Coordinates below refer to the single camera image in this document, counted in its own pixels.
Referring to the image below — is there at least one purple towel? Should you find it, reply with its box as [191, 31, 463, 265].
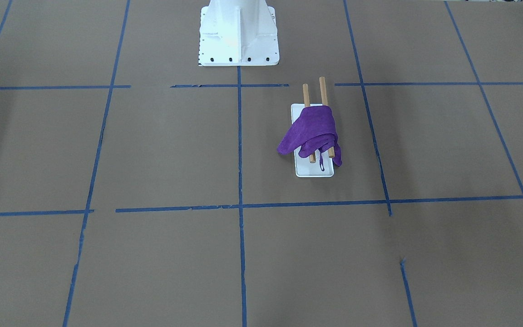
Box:
[276, 105, 343, 166]

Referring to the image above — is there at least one white towel rack with wooden bars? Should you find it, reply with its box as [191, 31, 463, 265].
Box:
[291, 76, 336, 178]

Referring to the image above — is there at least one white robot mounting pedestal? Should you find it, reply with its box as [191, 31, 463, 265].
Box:
[198, 0, 280, 67]

